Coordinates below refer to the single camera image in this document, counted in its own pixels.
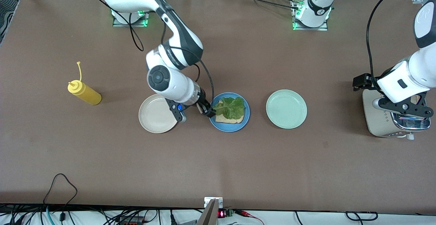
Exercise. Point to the small black power adapter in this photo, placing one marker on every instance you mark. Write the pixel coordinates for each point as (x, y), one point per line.
(62, 217)

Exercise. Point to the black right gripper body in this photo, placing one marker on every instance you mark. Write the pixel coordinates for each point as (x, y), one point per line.
(203, 103)

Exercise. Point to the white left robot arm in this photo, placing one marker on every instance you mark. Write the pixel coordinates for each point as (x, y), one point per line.
(419, 71)

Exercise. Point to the pale green round plate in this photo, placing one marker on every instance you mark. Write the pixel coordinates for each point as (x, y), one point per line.
(286, 109)

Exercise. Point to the grey checked fabric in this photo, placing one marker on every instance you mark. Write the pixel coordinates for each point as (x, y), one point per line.
(8, 3)

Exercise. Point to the blue round plate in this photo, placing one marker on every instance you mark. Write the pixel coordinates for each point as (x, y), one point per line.
(221, 127)

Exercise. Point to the beige round plate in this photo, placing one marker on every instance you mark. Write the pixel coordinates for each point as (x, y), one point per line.
(153, 116)

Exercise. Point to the small board red display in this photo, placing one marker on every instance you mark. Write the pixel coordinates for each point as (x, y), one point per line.
(222, 213)

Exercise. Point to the yellow mustard squeeze bottle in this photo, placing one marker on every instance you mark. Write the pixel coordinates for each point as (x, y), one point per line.
(87, 95)

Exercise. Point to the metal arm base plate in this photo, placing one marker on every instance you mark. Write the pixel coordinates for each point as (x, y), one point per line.
(117, 23)
(323, 28)

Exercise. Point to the green lettuce leaf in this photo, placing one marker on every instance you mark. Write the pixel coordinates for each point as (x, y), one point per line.
(233, 107)

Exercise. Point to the beige chrome toaster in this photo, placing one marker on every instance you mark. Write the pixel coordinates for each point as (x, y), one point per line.
(374, 119)

